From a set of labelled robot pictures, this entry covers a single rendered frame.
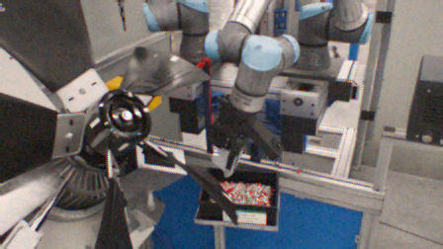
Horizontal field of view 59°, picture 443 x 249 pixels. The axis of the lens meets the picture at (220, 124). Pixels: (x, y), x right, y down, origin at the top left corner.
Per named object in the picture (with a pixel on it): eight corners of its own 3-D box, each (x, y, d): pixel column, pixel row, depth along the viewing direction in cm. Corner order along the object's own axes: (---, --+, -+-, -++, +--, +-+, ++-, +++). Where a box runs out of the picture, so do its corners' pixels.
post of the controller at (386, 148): (371, 191, 112) (383, 130, 103) (373, 185, 115) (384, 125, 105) (383, 193, 111) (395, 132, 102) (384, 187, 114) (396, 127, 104)
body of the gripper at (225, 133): (219, 129, 99) (231, 89, 92) (249, 144, 97) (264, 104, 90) (205, 144, 93) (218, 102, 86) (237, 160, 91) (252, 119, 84)
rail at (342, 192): (127, 153, 149) (124, 134, 145) (132, 148, 152) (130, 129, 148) (380, 216, 114) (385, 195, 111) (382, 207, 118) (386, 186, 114)
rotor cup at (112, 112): (53, 155, 77) (84, 126, 70) (74, 100, 86) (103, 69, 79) (118, 182, 85) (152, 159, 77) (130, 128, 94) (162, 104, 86)
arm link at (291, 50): (260, 29, 96) (237, 39, 88) (304, 35, 91) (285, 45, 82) (259, 60, 99) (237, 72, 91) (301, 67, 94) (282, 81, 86)
